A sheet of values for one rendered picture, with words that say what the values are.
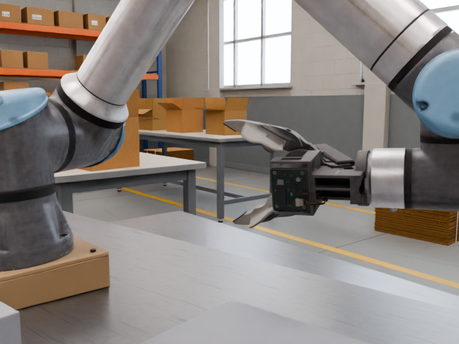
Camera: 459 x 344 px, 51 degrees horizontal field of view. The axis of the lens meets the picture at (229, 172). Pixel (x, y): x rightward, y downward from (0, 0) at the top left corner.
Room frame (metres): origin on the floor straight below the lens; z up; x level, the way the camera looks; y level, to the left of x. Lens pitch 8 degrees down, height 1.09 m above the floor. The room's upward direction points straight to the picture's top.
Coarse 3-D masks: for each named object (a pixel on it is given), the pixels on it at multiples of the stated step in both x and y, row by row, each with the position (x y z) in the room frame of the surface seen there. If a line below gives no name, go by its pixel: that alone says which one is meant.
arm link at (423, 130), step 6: (420, 126) 0.58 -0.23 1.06; (420, 132) 0.58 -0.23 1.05; (426, 132) 0.56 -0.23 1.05; (432, 132) 0.55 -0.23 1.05; (420, 138) 0.58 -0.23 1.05; (426, 138) 0.56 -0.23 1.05; (432, 138) 0.55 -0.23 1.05; (438, 138) 0.55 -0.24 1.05; (444, 138) 0.54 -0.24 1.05; (450, 138) 0.54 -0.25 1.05
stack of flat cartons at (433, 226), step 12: (384, 216) 4.04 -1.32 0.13; (396, 216) 3.96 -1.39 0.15; (408, 216) 3.89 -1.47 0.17; (420, 216) 3.82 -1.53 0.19; (432, 216) 3.74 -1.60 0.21; (444, 216) 3.68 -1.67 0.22; (456, 216) 3.74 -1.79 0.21; (384, 228) 4.04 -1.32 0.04; (396, 228) 3.95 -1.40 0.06; (408, 228) 3.88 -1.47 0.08; (420, 228) 3.81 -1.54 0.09; (432, 228) 3.74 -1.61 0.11; (444, 228) 3.68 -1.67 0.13; (456, 228) 3.75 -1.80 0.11; (432, 240) 3.73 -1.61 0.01; (444, 240) 3.67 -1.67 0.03; (456, 240) 3.76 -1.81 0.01
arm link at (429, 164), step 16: (432, 144) 0.56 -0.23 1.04; (448, 144) 0.54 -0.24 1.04; (416, 160) 0.56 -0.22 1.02; (432, 160) 0.55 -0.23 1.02; (448, 160) 0.54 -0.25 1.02; (416, 176) 0.55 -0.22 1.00; (432, 176) 0.55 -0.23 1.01; (448, 176) 0.54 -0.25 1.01; (416, 192) 0.56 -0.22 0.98; (432, 192) 0.55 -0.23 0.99; (448, 192) 0.54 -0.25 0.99; (416, 208) 0.57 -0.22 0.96; (432, 208) 0.56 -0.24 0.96; (448, 208) 0.56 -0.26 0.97
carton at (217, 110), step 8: (208, 104) 5.05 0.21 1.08; (216, 104) 5.11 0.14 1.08; (224, 104) 5.16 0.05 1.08; (232, 104) 4.77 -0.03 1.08; (240, 104) 4.83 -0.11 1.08; (208, 112) 4.97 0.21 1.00; (216, 112) 4.86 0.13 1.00; (224, 112) 4.74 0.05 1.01; (232, 112) 4.79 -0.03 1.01; (240, 112) 4.85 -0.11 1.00; (208, 120) 4.97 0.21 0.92; (216, 120) 4.86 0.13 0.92; (224, 120) 4.74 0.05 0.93; (208, 128) 4.97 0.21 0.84; (216, 128) 4.86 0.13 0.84; (224, 128) 4.75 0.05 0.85
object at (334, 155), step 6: (318, 144) 0.73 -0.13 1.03; (324, 144) 0.73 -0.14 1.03; (324, 150) 0.69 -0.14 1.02; (330, 150) 0.69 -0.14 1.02; (336, 150) 0.68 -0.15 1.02; (324, 156) 0.67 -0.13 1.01; (330, 156) 0.65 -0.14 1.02; (336, 156) 0.65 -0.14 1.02; (342, 156) 0.65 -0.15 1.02; (336, 162) 0.63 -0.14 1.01; (342, 162) 0.62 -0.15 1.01; (348, 162) 0.62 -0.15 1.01; (354, 162) 0.63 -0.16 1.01
